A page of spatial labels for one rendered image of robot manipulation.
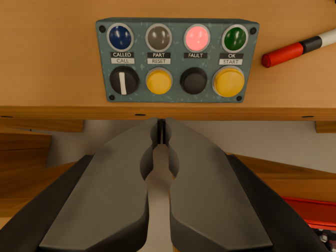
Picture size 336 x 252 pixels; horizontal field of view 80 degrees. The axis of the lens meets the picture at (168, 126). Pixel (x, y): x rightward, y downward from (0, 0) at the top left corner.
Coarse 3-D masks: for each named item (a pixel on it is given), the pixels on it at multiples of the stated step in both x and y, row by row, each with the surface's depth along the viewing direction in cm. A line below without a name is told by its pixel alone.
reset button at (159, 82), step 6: (156, 72) 19; (162, 72) 19; (150, 78) 19; (156, 78) 19; (162, 78) 19; (168, 78) 20; (150, 84) 20; (156, 84) 20; (162, 84) 20; (168, 84) 20; (150, 90) 20; (156, 90) 20; (162, 90) 20
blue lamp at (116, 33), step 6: (114, 30) 18; (120, 30) 18; (126, 30) 18; (114, 36) 18; (120, 36) 18; (126, 36) 18; (114, 42) 18; (120, 42) 18; (126, 42) 18; (120, 48) 19
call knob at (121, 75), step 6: (114, 72) 19; (120, 72) 19; (126, 72) 19; (132, 72) 20; (114, 78) 19; (120, 78) 19; (126, 78) 19; (132, 78) 19; (114, 84) 20; (120, 84) 20; (126, 84) 20; (132, 84) 20; (114, 90) 20; (120, 90) 20; (126, 90) 20; (132, 90) 20
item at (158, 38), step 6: (150, 30) 18; (156, 30) 18; (162, 30) 18; (150, 36) 18; (156, 36) 18; (162, 36) 18; (168, 36) 18; (150, 42) 18; (156, 42) 18; (162, 42) 18; (168, 42) 19; (156, 48) 19; (162, 48) 19
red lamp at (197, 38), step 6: (192, 30) 18; (198, 30) 18; (204, 30) 18; (186, 36) 18; (192, 36) 18; (198, 36) 18; (204, 36) 18; (186, 42) 19; (192, 42) 18; (198, 42) 18; (204, 42) 19; (192, 48) 19; (198, 48) 19
